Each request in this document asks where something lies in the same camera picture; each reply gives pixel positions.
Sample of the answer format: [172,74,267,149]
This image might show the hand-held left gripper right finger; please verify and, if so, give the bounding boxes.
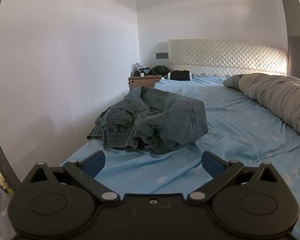
[188,151,283,203]

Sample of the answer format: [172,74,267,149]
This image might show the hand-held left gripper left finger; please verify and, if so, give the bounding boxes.
[22,151,120,203]

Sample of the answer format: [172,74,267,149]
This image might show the grey-blue denim jeans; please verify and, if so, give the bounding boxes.
[87,86,209,155]

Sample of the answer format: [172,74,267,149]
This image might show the light blue printed bed sheet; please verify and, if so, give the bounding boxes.
[58,74,300,238]

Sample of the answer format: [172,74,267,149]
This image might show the black roll pillow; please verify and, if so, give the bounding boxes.
[167,70,194,81]

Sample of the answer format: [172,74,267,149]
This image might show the grey duvet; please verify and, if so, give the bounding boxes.
[223,73,300,144]

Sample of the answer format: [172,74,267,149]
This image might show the cream yellow lumpy object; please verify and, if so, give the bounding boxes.
[0,165,14,194]

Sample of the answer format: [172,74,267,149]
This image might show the wooden nightstand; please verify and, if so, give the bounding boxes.
[128,74,163,91]

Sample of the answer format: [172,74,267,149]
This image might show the clear plastic bag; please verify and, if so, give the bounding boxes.
[130,62,150,77]

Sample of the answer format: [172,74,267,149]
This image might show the black bag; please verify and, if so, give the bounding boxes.
[148,65,171,76]

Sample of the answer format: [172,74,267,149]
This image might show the cream quilted headboard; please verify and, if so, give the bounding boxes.
[168,39,288,77]

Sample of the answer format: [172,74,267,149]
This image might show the grey door frame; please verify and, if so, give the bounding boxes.
[0,119,22,195]
[277,0,300,77]

